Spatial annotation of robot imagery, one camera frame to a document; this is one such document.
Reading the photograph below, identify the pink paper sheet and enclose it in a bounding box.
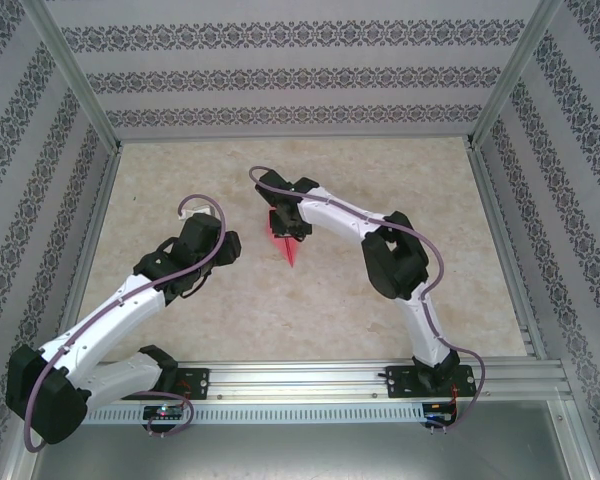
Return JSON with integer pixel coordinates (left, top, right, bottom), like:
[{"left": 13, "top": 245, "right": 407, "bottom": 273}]
[{"left": 265, "top": 209, "right": 301, "bottom": 270}]

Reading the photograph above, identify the left gripper thin black cable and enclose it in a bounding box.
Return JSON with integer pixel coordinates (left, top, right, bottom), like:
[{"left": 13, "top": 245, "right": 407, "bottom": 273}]
[{"left": 178, "top": 272, "right": 214, "bottom": 301}]

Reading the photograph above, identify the aluminium side rail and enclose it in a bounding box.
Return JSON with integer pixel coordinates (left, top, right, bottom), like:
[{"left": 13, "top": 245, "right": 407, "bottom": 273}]
[
  {"left": 467, "top": 147, "right": 549, "bottom": 359},
  {"left": 49, "top": 147, "right": 124, "bottom": 364}
]

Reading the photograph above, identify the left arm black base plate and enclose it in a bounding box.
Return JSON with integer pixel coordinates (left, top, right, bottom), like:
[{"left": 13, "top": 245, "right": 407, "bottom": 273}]
[{"left": 149, "top": 367, "right": 211, "bottom": 401}]

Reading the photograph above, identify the aluminium mounting rail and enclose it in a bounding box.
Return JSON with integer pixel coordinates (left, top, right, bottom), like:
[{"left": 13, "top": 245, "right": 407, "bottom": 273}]
[{"left": 27, "top": 357, "right": 574, "bottom": 404}]

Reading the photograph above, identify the slotted grey cable duct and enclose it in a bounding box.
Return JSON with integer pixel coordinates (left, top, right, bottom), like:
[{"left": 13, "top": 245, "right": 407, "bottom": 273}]
[{"left": 82, "top": 403, "right": 426, "bottom": 424}]

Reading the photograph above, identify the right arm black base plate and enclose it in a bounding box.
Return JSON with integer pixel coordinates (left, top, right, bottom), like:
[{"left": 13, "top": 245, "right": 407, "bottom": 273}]
[{"left": 383, "top": 364, "right": 479, "bottom": 400}]

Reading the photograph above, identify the aluminium frame post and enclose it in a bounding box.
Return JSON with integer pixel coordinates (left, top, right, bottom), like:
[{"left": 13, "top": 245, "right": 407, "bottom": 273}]
[
  {"left": 467, "top": 0, "right": 564, "bottom": 149},
  {"left": 22, "top": 0, "right": 124, "bottom": 151}
]

